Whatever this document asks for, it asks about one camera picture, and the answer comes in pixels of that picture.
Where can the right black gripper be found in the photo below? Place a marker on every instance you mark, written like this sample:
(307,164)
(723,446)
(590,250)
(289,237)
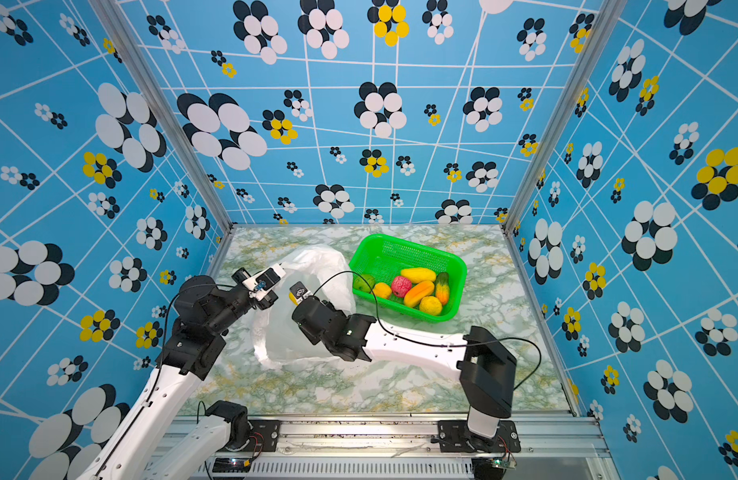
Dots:
(311,338)

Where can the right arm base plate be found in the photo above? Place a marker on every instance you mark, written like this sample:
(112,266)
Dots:
(453,436)

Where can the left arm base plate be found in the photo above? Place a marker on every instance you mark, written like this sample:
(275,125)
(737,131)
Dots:
(253,436)

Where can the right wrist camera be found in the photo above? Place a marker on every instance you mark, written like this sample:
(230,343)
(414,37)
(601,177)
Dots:
(298,292)

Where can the white plastic bag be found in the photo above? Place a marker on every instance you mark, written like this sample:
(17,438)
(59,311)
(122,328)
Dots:
(315,286)

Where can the aluminium corner post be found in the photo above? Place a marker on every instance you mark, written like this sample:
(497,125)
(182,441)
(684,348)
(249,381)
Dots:
(606,21)
(113,22)

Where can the green round fruit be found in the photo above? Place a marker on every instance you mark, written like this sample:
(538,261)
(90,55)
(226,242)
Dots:
(364,283)

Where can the left aluminium corner post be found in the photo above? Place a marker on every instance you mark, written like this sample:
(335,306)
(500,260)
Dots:
(113,22)

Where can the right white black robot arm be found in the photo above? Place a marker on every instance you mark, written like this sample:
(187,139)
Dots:
(484,367)

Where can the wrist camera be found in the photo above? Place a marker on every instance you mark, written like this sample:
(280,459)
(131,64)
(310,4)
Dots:
(298,292)
(263,282)

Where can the small orange yellow fruit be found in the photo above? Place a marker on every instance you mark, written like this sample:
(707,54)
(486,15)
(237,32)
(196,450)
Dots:
(382,290)

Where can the aluminium front rail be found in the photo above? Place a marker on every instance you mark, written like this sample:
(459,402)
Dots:
(400,447)

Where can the yellow mango fruit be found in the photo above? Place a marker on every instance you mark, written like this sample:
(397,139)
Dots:
(419,274)

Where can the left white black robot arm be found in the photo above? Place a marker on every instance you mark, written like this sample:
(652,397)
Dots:
(181,368)

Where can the pink red round fruit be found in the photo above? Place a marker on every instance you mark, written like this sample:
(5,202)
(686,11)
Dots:
(400,286)

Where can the right aluminium corner post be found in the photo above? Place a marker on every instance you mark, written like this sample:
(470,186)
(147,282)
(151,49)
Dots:
(606,21)

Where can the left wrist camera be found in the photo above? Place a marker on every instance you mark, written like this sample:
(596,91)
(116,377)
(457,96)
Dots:
(263,282)

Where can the green plastic basket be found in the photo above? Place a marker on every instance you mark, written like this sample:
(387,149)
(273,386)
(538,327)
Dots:
(384,257)

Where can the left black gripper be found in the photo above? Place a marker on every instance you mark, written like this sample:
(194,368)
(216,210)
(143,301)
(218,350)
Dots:
(238,277)

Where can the orange green papaya fruit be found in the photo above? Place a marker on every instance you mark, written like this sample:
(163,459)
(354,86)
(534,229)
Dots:
(442,288)

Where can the yellow wrinkled round fruit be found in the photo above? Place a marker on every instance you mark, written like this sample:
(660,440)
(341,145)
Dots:
(431,305)

